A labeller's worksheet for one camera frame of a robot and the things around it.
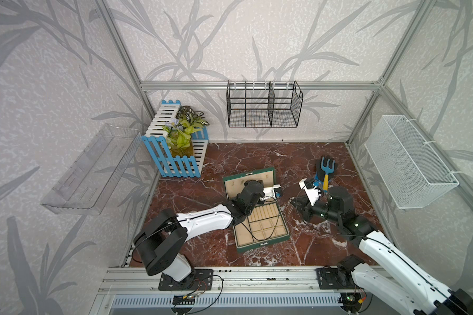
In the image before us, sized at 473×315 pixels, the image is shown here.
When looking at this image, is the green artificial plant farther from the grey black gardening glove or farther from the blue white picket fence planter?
the grey black gardening glove

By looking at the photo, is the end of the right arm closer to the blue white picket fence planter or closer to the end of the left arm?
the end of the left arm

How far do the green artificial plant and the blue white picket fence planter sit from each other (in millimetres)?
18

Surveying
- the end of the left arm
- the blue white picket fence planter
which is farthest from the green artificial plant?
the end of the left arm

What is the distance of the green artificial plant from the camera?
2.98 ft

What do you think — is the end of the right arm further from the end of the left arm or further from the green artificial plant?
the green artificial plant

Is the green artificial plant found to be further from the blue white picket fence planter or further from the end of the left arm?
the end of the left arm

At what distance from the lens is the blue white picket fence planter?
883 mm

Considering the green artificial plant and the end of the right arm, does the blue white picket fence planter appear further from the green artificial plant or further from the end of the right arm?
the end of the right arm

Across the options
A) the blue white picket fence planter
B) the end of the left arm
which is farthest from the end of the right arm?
the blue white picket fence planter
